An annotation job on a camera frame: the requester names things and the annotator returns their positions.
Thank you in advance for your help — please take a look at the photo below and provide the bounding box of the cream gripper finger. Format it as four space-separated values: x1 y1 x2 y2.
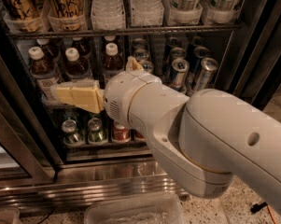
125 56 144 71
50 79 105 114

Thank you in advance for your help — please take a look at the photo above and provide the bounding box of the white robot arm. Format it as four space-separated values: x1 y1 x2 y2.
50 70 281 216

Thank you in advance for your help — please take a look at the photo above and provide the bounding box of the front left Red Bull can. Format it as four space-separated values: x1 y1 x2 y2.
140 61 154 74

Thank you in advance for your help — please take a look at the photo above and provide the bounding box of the red bull can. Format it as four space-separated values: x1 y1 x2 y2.
140 61 154 74
187 58 218 96
166 58 190 91

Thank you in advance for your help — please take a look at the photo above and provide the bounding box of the right green soda can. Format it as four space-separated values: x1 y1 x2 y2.
88 118 107 145

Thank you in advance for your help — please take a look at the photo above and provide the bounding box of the green soda can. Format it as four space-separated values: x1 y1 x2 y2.
62 119 84 147
88 118 107 145

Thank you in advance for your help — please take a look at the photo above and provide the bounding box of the left green soda can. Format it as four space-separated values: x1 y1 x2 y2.
62 119 84 147

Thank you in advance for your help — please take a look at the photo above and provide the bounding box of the front middle Red Bull can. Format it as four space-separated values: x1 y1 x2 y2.
166 58 190 91

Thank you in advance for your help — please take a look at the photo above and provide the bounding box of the left red soda can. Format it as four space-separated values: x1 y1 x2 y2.
111 121 131 143

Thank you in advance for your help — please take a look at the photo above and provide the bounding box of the red soda can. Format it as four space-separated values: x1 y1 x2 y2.
111 121 131 143
134 131 145 141

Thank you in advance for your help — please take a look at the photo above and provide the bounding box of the right red soda can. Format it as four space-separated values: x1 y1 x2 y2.
134 131 145 141

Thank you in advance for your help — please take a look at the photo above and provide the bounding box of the stainless steel fridge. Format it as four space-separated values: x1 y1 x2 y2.
0 0 281 215

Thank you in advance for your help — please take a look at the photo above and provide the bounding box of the front right Red Bull can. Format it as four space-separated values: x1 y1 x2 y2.
187 58 218 96

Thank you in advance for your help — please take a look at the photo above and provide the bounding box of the left white green can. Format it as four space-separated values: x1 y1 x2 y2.
162 0 203 26

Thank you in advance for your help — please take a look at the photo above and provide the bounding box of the white green can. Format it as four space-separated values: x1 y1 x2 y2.
162 0 203 26
201 0 241 25

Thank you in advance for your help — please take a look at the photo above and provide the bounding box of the right orange La Croix can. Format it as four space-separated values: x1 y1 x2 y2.
49 0 83 31

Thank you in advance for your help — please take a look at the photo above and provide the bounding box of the orange la croix can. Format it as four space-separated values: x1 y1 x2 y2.
2 0 40 33
49 0 83 31

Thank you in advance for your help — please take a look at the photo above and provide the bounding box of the right white green can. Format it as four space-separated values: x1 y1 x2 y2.
201 0 241 25

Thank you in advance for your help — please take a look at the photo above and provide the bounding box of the left orange La Croix can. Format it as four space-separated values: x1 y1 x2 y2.
2 0 40 33

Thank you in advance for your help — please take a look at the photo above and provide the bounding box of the open glass fridge door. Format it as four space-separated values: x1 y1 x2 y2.
215 0 281 109

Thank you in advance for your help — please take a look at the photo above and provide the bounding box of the front right tea bottle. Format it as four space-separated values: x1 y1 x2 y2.
103 43 124 83

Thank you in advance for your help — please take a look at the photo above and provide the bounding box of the tea bottle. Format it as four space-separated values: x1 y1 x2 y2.
103 43 124 83
27 46 64 101
65 48 92 81

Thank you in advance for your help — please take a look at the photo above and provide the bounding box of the front middle tea bottle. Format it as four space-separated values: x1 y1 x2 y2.
65 48 92 81

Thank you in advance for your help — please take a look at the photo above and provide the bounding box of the front left tea bottle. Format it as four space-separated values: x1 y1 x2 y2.
27 46 64 101

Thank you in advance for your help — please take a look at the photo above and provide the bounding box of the left clear water bottle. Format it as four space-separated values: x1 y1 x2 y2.
91 0 125 31

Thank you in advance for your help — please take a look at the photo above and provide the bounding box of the clear water bottle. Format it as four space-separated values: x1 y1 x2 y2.
91 0 125 31
130 0 164 27

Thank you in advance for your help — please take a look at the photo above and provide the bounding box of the right clear water bottle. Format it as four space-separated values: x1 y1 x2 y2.
130 0 164 27

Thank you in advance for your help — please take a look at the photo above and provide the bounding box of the clear plastic bin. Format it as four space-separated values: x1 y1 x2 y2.
83 192 186 224

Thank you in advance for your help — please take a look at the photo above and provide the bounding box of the black stand leg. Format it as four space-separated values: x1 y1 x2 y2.
250 202 267 214

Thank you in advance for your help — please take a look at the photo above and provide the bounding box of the orange extension cable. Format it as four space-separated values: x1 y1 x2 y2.
266 204 278 224

